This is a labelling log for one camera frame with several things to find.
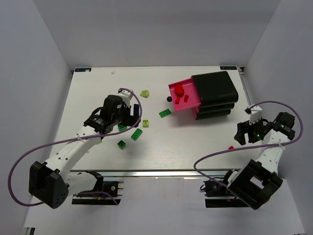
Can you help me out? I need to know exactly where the red oval lego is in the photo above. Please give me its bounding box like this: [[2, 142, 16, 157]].
[[174, 84, 184, 97]]

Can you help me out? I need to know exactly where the pink top drawer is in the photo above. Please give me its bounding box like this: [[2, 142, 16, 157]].
[[168, 77, 201, 112]]

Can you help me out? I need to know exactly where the pink drawer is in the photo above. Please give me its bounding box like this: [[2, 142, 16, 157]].
[[168, 77, 201, 112], [192, 107, 199, 119]]

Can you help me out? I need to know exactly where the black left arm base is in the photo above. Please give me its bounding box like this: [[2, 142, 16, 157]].
[[65, 170, 124, 205]]

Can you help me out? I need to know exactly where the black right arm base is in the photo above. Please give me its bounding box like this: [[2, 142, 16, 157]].
[[200, 170, 247, 209]]

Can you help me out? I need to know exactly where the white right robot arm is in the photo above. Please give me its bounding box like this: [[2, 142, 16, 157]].
[[224, 112, 295, 210]]

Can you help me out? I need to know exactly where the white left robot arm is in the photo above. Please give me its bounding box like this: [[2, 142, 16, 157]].
[[28, 90, 140, 209]]

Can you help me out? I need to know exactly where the light green square lego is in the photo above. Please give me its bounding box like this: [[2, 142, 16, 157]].
[[142, 119, 149, 128]]

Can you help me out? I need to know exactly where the green upturned long lego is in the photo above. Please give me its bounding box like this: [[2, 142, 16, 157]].
[[131, 128, 143, 141]]

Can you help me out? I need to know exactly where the light green sloped lego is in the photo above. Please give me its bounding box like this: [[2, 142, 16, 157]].
[[140, 90, 150, 98]]

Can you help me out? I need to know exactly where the green upturned square lego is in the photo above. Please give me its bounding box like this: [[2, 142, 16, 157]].
[[117, 140, 126, 149]]

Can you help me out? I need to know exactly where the green eight-stud lego plate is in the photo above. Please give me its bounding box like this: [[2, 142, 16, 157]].
[[159, 109, 171, 118]]

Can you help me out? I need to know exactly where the black drawer cabinet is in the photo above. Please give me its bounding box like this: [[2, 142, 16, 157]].
[[192, 70, 239, 120]]

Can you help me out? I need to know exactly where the pink bottom drawer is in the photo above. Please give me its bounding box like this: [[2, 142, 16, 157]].
[[192, 107, 199, 119]]

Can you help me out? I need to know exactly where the left blue label sticker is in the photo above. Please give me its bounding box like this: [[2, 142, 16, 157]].
[[74, 68, 91, 72]]

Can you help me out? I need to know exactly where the blue label sticker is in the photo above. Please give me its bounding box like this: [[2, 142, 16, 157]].
[[74, 68, 91, 72], [220, 66, 237, 70]]

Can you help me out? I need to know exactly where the right blue label sticker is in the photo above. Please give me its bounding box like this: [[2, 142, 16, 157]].
[[220, 66, 237, 70]]

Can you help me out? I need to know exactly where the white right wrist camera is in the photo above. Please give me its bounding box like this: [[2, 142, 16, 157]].
[[245, 104, 263, 125]]

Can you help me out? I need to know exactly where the aluminium front rail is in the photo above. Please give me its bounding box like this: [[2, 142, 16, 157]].
[[69, 169, 230, 178]]

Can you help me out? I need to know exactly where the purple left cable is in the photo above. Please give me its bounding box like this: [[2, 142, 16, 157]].
[[8, 88, 143, 207]]

